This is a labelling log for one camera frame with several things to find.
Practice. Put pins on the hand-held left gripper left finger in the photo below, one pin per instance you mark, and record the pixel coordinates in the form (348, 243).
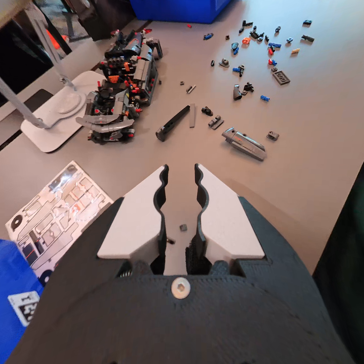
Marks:
(130, 227)

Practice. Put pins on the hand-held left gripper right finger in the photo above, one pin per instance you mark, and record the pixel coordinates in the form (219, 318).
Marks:
(230, 227)

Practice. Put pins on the grey lego panel assembly red pins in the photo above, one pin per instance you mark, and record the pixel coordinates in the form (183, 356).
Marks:
(244, 143)

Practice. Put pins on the dark grey two-hole lego connector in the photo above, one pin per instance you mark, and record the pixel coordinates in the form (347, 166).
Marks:
(273, 136)

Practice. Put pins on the long grey lego beam panel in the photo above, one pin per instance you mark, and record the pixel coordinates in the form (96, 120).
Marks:
(173, 122)

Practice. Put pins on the blue plastic bin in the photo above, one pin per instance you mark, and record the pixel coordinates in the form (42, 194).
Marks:
(182, 10)
(14, 270)

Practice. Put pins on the grey black lego car model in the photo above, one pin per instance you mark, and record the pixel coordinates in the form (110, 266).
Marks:
(125, 85)

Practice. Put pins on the white lego sticker sheet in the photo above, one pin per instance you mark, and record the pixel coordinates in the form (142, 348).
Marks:
(57, 213)

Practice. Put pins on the grey lego panel with connector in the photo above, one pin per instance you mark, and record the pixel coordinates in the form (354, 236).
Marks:
(215, 122)

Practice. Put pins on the long grey lego wedge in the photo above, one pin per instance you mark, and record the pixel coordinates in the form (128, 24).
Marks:
(192, 115)

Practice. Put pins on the black lego clip piece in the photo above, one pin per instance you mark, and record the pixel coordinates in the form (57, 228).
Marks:
(207, 111)

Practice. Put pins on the dark grey curved lego panel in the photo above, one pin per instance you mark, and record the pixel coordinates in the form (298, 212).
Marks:
(237, 93)

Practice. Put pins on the black lego axle connector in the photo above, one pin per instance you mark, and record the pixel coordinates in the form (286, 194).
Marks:
(248, 87)

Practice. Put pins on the white bar grey lego piece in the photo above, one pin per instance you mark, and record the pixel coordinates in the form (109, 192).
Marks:
(191, 88)

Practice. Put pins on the black lego pin connector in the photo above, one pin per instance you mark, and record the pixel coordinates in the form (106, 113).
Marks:
(242, 70)

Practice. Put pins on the dark grey studded lego plate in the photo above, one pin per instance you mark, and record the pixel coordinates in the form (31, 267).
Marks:
(281, 77)

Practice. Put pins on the grey curved lego panel pin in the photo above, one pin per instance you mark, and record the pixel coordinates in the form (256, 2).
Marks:
(224, 63)

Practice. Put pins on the long blue lego pin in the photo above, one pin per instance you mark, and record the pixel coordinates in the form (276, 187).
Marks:
(274, 45)

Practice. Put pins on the blue black lego pin piece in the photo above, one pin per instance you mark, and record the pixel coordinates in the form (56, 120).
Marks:
(208, 36)

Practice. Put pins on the black grey lego connector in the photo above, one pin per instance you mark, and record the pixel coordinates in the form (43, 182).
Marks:
(256, 34)

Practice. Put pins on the black angled lego connector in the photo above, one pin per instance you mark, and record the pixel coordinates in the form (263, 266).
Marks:
(247, 24)

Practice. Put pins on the person's green shirt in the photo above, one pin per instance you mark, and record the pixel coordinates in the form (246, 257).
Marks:
(349, 227)

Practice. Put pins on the white book stand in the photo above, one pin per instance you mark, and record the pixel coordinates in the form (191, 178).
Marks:
(65, 119)

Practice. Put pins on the orange traffic cone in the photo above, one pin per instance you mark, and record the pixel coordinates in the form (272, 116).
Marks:
(57, 38)

